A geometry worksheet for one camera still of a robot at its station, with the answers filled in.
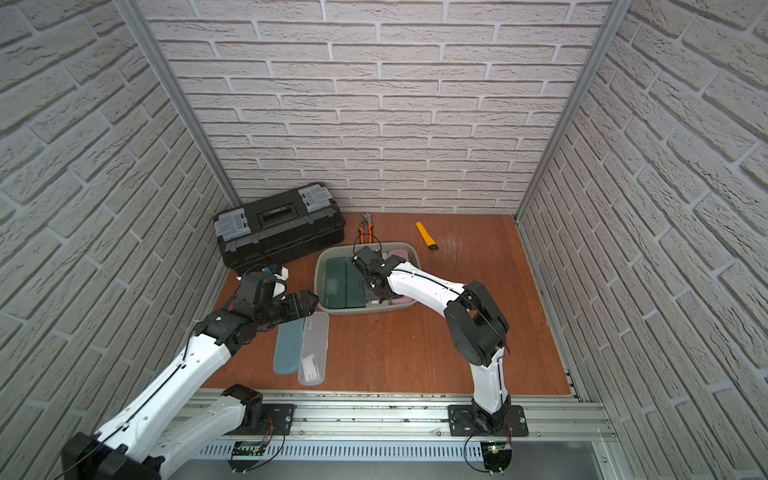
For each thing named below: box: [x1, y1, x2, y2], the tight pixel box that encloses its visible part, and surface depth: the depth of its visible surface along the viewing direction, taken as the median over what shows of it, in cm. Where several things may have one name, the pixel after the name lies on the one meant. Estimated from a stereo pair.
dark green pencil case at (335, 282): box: [325, 257, 347, 308], surface depth 99 cm
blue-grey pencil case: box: [273, 317, 304, 375], surface depth 85 cm
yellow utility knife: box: [416, 221, 438, 250], surface depth 115 cm
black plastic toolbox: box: [213, 182, 346, 274], surface depth 97 cm
